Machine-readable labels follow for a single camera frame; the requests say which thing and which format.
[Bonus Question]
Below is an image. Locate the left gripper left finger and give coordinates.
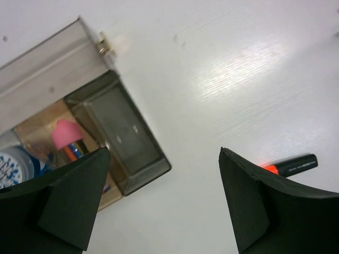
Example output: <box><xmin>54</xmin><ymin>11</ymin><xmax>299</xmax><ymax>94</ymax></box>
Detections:
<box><xmin>1</xmin><ymin>148</ymin><xmax>110</xmax><ymax>253</ymax></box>

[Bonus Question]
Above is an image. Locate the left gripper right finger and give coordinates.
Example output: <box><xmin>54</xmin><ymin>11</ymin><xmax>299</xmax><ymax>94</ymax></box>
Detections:
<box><xmin>219</xmin><ymin>148</ymin><xmax>338</xmax><ymax>253</ymax></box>

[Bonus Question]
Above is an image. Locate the orange cap highlighter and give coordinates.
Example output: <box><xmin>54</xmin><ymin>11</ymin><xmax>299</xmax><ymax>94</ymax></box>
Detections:
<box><xmin>261</xmin><ymin>153</ymin><xmax>318</xmax><ymax>177</ymax></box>

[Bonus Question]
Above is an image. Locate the blue patterned round jar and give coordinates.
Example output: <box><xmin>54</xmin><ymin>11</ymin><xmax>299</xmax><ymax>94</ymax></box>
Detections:
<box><xmin>1</xmin><ymin>146</ymin><xmax>34</xmax><ymax>189</ymax></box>

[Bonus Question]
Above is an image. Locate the clear compartment organizer tray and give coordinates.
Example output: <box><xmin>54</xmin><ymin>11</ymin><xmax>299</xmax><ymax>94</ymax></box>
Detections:
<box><xmin>0</xmin><ymin>15</ymin><xmax>172</xmax><ymax>212</ymax></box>

